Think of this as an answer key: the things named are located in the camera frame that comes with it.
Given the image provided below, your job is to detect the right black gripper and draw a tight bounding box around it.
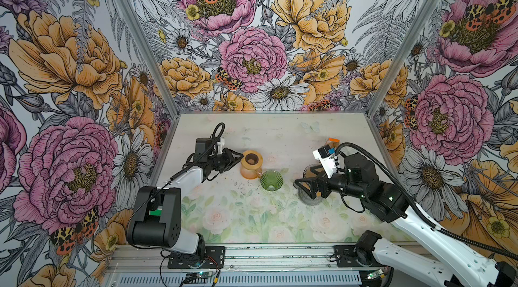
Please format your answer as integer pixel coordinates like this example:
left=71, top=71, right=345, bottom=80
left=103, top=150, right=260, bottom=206
left=295, top=166, right=367, bottom=200

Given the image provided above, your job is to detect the wooden ring holder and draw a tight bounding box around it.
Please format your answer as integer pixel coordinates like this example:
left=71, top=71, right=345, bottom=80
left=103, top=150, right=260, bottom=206
left=241, top=150, right=263, bottom=170

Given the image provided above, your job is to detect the clear grey glass dripper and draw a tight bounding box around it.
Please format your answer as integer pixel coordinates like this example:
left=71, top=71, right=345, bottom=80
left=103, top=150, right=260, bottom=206
left=302, top=164, right=325, bottom=180

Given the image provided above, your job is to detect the orange glass carafe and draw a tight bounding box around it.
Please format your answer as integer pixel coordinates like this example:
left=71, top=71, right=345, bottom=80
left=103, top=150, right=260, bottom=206
left=240, top=150, right=263, bottom=180

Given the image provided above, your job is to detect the orange coffee filter pack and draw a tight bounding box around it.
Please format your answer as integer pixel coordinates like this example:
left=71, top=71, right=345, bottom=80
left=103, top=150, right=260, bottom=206
left=325, top=138, right=341, bottom=149

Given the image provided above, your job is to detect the clear grey glass carafe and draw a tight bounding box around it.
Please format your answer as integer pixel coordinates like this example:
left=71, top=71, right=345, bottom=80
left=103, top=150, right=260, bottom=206
left=298, top=190, right=322, bottom=206

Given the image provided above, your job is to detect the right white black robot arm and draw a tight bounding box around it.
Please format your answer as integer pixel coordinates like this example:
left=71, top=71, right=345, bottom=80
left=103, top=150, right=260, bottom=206
left=294, top=153, right=517, bottom=286

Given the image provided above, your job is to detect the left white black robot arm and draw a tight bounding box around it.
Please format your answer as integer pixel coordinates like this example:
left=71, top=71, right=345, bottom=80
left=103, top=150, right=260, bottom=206
left=126, top=138, right=244, bottom=258

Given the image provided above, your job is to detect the green glass dripper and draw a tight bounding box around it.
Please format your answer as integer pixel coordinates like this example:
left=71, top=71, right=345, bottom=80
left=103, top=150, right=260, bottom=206
left=260, top=170, right=284, bottom=192

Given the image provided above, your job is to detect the green lid bottle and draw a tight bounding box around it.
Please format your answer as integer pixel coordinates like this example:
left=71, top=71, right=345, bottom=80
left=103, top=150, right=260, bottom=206
left=148, top=206, right=163, bottom=217

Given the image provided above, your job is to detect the green circuit board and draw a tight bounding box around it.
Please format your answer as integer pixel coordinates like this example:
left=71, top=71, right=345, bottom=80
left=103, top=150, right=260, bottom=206
left=366, top=269, right=384, bottom=280

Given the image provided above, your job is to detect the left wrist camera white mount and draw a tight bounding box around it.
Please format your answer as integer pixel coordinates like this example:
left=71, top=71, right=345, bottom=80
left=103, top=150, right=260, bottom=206
left=213, top=138, right=225, bottom=156

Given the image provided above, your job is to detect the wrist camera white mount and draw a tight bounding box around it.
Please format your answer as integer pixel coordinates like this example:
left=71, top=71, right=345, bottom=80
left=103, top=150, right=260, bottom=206
left=312, top=145, right=339, bottom=179
left=213, top=138, right=225, bottom=156

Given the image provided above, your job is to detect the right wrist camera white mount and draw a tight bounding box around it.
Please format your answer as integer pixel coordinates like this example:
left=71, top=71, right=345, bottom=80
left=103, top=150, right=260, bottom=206
left=312, top=145, right=339, bottom=179

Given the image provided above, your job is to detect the aluminium rail frame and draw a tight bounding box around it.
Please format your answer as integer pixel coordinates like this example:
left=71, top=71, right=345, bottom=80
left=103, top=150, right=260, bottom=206
left=100, top=242, right=458, bottom=287

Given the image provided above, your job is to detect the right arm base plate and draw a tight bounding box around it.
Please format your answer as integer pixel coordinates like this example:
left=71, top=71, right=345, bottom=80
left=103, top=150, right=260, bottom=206
left=330, top=245, right=373, bottom=268

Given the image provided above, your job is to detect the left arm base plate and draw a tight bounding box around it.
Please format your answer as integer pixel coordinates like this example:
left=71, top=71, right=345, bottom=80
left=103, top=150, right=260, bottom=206
left=167, top=246, right=226, bottom=269

